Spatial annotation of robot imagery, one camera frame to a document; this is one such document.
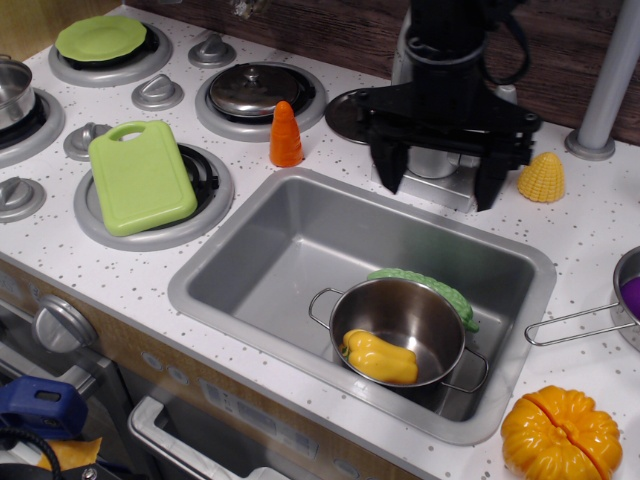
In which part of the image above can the grey stove knob back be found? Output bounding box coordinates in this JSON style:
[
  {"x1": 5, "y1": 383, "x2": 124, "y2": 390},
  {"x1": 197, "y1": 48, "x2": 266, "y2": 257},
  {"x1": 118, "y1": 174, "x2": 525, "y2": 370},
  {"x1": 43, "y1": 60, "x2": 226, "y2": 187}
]
[{"x1": 188, "y1": 33, "x2": 237, "y2": 69}]

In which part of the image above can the back-right stove burner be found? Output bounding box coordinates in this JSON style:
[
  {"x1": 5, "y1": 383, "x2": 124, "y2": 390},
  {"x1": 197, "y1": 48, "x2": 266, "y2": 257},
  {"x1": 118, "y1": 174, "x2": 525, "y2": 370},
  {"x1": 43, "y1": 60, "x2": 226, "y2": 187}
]
[{"x1": 195, "y1": 62, "x2": 327, "y2": 143}]

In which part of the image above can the grey stove knob left-middle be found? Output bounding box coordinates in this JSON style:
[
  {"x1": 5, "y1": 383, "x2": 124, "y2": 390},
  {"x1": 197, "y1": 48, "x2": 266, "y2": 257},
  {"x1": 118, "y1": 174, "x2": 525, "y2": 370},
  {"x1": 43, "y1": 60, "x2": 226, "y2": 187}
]
[{"x1": 63, "y1": 122, "x2": 111, "y2": 162}]

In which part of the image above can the grey stove knob front-left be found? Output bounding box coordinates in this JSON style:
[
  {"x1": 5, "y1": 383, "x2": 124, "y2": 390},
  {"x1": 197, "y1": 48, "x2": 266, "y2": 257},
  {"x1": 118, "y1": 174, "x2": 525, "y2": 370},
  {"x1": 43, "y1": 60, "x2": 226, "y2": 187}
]
[{"x1": 1, "y1": 177, "x2": 46, "y2": 223}]

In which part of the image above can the grey oven door handle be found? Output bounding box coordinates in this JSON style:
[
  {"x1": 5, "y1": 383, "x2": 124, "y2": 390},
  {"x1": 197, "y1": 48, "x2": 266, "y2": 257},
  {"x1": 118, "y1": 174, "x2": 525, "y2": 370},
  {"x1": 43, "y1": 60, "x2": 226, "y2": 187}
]
[{"x1": 127, "y1": 395, "x2": 281, "y2": 480}]

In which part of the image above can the green toy vegetable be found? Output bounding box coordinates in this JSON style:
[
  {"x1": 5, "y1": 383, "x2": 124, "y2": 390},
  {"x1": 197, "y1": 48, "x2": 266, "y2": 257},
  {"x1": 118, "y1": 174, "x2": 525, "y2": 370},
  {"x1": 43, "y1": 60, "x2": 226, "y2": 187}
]
[{"x1": 366, "y1": 268, "x2": 480, "y2": 333}]

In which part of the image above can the purple toy in saucepan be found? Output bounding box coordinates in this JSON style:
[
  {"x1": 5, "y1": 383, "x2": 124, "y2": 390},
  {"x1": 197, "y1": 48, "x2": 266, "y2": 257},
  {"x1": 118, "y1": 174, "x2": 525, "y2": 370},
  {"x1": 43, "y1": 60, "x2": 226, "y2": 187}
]
[{"x1": 620, "y1": 277, "x2": 640, "y2": 320}]

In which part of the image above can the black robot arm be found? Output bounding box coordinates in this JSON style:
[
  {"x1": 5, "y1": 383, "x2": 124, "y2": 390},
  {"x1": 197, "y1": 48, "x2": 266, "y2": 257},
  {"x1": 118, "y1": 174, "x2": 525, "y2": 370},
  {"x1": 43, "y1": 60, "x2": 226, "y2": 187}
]
[{"x1": 354, "y1": 1, "x2": 542, "y2": 211}]

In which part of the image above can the front-right stove burner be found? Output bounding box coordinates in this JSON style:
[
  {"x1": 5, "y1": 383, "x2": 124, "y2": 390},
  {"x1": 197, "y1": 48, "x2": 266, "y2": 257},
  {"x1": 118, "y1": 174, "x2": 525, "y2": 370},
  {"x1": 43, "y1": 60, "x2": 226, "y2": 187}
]
[{"x1": 73, "y1": 144, "x2": 234, "y2": 252}]

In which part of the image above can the orange tape piece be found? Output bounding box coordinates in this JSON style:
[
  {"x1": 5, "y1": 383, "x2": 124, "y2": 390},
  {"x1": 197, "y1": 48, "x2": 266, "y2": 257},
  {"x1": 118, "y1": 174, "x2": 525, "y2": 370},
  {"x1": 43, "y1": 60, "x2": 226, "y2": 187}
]
[{"x1": 46, "y1": 437, "x2": 103, "y2": 472}]

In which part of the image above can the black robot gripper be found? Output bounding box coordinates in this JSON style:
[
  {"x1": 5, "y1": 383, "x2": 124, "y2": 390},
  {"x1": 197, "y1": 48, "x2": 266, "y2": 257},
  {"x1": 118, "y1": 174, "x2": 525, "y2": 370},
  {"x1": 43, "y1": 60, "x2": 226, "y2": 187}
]
[{"x1": 369, "y1": 34, "x2": 541, "y2": 212}]

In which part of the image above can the orange toy pumpkin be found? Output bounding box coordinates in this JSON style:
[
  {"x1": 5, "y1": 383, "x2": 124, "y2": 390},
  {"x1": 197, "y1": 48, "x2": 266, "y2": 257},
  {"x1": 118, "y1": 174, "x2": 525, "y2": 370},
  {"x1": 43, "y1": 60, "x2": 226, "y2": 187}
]
[{"x1": 501, "y1": 386, "x2": 623, "y2": 479}]

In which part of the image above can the black cable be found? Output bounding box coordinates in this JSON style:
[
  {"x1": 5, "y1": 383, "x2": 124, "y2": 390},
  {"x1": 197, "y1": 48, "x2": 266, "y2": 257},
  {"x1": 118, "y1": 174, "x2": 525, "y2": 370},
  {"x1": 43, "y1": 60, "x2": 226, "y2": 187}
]
[{"x1": 482, "y1": 0, "x2": 531, "y2": 86}]

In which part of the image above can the steel pot at left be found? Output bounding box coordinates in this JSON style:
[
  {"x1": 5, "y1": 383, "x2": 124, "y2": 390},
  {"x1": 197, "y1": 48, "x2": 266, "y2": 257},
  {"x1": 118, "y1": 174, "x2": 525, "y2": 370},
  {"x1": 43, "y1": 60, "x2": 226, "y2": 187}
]
[{"x1": 0, "y1": 55, "x2": 36, "y2": 130}]

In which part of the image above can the steel lid on counter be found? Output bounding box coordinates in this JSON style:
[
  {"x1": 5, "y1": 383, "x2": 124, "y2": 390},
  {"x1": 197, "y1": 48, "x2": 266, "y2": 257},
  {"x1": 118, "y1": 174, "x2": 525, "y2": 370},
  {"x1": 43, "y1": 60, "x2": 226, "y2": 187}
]
[{"x1": 324, "y1": 88, "x2": 389, "y2": 145}]

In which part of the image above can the steel saucepan with handle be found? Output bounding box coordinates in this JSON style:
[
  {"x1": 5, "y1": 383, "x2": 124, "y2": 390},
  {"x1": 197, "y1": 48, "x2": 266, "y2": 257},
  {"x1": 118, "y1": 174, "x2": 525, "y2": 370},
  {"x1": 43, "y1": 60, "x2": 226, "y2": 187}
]
[{"x1": 524, "y1": 245, "x2": 640, "y2": 354}]

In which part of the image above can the blue clamp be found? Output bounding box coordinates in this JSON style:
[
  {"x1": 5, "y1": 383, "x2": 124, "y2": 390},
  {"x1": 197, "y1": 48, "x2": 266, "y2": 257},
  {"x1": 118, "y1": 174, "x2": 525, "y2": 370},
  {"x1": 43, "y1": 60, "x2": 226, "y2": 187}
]
[{"x1": 1, "y1": 376, "x2": 88, "y2": 440}]

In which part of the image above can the yellow toy bell pepper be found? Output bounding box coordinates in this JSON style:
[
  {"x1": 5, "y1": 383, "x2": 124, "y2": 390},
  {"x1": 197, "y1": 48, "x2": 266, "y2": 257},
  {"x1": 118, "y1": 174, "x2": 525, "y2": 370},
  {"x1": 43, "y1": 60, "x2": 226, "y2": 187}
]
[{"x1": 340, "y1": 329, "x2": 419, "y2": 385}]

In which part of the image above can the grey oven dial knob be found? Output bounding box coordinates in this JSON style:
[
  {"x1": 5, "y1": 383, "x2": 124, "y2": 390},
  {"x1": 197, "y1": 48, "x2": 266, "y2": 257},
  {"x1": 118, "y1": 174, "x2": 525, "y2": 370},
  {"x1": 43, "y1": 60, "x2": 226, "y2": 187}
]
[{"x1": 31, "y1": 295, "x2": 98, "y2": 354}]

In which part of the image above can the yellow toy corn piece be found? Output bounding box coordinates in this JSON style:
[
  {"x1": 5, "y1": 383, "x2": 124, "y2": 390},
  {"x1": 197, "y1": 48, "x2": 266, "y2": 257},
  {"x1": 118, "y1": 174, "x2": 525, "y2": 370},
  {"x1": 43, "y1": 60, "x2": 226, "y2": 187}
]
[{"x1": 517, "y1": 152, "x2": 565, "y2": 203}]

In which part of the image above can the steel lid on burner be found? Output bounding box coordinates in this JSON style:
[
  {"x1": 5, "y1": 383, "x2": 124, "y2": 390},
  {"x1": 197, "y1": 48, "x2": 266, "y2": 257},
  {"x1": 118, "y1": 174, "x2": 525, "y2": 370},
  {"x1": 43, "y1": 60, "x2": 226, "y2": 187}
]
[{"x1": 208, "y1": 64, "x2": 306, "y2": 119}]

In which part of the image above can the steel pot in sink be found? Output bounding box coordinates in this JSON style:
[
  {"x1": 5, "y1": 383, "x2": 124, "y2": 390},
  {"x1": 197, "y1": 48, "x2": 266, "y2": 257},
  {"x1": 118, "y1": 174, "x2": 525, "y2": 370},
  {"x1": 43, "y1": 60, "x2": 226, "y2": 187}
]
[{"x1": 308, "y1": 278, "x2": 489, "y2": 394}]

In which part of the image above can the grey toy sink basin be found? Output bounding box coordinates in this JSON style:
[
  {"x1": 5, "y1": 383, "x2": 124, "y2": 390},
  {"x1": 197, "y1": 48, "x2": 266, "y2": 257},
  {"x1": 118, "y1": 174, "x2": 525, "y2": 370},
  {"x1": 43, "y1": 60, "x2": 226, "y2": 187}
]
[{"x1": 168, "y1": 168, "x2": 556, "y2": 445}]

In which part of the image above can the grey stove knob middle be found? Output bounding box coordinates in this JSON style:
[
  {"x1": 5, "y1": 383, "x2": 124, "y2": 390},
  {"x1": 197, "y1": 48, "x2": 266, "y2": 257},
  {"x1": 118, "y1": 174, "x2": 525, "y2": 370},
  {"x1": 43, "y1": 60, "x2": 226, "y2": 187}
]
[{"x1": 131, "y1": 74, "x2": 184, "y2": 111}]

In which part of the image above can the orange toy carrot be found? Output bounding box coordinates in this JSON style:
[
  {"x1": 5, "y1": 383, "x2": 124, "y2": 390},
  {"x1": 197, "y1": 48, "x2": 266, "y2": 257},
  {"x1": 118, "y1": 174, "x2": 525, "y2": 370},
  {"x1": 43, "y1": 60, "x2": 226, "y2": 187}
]
[{"x1": 269, "y1": 101, "x2": 304, "y2": 167}]

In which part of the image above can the grey vertical pole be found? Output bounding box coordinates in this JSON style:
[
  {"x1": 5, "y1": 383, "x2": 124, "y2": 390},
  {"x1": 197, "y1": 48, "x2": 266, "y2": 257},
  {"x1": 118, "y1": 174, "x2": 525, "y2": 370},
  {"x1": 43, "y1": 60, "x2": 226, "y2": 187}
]
[{"x1": 565, "y1": 0, "x2": 639, "y2": 161}]

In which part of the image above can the back-left stove burner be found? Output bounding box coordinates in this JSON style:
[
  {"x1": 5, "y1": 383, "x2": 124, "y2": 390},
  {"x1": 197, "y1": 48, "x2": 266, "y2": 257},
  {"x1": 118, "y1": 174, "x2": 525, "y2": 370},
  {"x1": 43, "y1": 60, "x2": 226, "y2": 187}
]
[{"x1": 48, "y1": 23, "x2": 173, "y2": 88}]

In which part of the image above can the green toy cutting board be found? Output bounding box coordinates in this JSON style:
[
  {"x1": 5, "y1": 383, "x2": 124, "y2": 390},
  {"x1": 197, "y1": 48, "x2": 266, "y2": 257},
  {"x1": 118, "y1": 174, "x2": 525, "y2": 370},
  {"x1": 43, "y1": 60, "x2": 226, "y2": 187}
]
[{"x1": 88, "y1": 120, "x2": 198, "y2": 237}]

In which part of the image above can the green toy plate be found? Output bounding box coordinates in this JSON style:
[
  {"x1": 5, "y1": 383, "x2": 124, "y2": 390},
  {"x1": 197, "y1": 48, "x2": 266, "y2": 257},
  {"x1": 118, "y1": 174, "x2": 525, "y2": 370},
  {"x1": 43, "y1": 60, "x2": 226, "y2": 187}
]
[{"x1": 55, "y1": 16, "x2": 147, "y2": 62}]

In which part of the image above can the front-left stove burner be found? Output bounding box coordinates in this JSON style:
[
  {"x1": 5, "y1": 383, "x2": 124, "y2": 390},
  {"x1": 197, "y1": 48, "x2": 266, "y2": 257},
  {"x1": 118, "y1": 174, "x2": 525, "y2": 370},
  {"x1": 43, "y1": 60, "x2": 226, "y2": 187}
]
[{"x1": 1, "y1": 88, "x2": 65, "y2": 169}]

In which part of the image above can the silver toy faucet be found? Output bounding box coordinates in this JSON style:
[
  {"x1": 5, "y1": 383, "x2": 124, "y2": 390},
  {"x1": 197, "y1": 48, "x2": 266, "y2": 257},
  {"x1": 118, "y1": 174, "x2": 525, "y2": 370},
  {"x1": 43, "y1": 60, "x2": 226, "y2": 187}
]
[{"x1": 391, "y1": 9, "x2": 517, "y2": 213}]

